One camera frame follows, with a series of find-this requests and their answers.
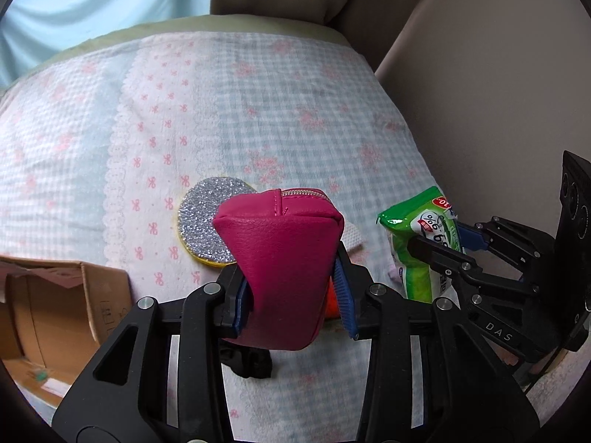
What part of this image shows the green wet wipes pack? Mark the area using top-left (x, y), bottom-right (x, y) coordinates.
top-left (377, 186), bottom-right (463, 303)

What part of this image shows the white textured cloth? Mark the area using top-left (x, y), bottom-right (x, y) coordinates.
top-left (341, 221), bottom-right (363, 253)

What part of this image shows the brown cardboard box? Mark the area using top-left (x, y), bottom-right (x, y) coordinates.
top-left (1, 256), bottom-right (132, 408)

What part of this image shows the orange fluffy pompom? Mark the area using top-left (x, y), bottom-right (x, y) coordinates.
top-left (325, 280), bottom-right (341, 320)

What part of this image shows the magenta leather zip pouch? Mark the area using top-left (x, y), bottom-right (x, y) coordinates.
top-left (212, 188), bottom-right (345, 351)

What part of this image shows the silver glitter round pad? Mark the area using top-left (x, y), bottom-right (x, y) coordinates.
top-left (177, 177), bottom-right (256, 268)

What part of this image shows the person's hand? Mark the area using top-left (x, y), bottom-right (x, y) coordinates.
top-left (490, 342), bottom-right (524, 369)

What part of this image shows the pastel checked floral bedspread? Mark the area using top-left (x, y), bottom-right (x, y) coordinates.
top-left (1, 31), bottom-right (435, 302)

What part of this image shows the green mattress sheet edge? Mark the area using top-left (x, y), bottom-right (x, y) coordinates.
top-left (26, 14), bottom-right (351, 75)

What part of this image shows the light blue hanging cloth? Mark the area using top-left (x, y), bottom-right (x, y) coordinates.
top-left (1, 0), bottom-right (211, 88)

